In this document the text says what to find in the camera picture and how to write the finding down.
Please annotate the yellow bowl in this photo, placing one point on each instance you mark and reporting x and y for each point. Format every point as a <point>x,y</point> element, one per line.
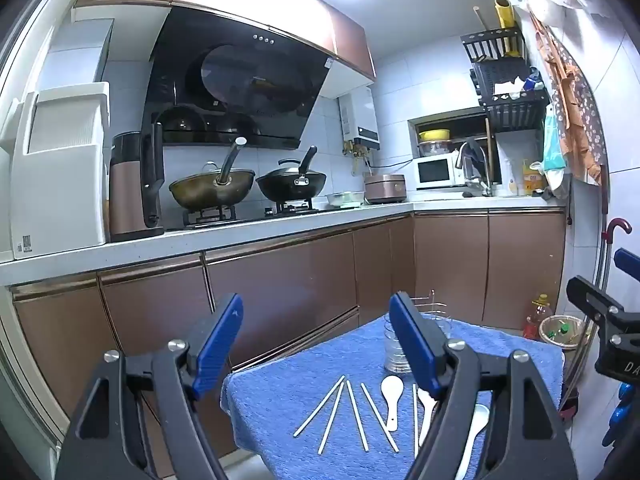
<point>434,135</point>

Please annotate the white water heater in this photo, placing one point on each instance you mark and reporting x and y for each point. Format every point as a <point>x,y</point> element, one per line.
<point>360,115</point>

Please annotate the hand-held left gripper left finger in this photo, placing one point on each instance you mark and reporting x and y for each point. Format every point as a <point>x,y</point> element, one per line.
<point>217,345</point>

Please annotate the yellow rolled item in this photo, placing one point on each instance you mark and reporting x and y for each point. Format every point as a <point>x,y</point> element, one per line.
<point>506,20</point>

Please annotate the lined trash bin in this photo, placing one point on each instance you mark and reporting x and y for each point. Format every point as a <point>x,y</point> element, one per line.
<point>562,332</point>

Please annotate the brown rice cooker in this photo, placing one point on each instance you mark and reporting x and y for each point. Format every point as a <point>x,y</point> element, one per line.
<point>385,190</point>

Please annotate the black wall rack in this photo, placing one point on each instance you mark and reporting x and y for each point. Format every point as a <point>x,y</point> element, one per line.
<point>515,110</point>

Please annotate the patterned hanging cloth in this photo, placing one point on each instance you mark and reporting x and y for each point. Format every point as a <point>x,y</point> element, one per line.
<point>580,120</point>

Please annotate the white countertop appliance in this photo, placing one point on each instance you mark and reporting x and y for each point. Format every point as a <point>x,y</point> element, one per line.
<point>60,180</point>

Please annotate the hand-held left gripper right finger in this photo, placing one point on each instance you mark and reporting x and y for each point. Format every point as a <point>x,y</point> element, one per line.
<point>415,345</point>

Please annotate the bronze wok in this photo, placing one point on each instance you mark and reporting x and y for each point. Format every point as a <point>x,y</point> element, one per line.
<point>210,191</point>

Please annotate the white ceramic spoon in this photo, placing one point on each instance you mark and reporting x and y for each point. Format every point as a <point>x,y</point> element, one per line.
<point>391,392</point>

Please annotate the pale pink ceramic spoon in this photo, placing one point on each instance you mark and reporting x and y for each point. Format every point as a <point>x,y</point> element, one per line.
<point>426,410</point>

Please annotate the steel basin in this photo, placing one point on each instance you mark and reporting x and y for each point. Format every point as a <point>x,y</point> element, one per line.
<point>345,199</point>

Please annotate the cooking oil bottle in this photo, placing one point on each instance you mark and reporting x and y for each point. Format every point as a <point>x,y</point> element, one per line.
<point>535,320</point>

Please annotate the light blue ceramic spoon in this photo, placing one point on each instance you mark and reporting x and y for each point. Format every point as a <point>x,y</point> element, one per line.
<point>474,435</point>

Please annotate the blue plastic bag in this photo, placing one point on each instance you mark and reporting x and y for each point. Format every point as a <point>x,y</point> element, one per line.
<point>552,145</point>

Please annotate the person's right hand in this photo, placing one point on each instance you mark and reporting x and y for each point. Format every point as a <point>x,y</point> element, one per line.
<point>622,410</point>

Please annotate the black gas stove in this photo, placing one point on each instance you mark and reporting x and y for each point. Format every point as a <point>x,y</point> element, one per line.
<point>210,216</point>

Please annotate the pale chopstick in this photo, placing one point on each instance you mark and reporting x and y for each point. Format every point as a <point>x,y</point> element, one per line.
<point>331,417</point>
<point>320,405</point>
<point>357,415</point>
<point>415,420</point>
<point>379,417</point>

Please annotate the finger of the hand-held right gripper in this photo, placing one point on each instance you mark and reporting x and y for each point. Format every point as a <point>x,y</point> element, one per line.
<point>590,297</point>
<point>629,261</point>

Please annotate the wooden stick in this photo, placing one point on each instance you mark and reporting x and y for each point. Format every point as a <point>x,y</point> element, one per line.
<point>481,22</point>

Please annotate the white microwave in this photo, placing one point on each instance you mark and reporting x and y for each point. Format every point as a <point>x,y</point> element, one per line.
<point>435,172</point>

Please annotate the black range hood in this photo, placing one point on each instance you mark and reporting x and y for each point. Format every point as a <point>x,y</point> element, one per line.
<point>240,85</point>

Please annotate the brown base cabinets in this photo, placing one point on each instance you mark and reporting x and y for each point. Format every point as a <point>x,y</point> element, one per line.
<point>300,270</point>

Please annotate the blue towel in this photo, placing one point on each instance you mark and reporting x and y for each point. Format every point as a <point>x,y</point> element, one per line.
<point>280,390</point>

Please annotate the black wok with lid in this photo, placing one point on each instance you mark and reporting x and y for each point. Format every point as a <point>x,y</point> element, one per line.
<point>290,185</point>

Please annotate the brown thermal pot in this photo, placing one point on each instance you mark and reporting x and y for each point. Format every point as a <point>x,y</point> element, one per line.
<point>127,185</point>

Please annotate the yellow detergent bottle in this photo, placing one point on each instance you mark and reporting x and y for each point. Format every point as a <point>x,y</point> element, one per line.
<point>532,177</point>

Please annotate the steel faucet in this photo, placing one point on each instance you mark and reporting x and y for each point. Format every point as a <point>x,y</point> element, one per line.
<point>475,165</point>

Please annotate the pot on microwave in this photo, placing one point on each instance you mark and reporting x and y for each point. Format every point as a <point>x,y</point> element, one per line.
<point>435,148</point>

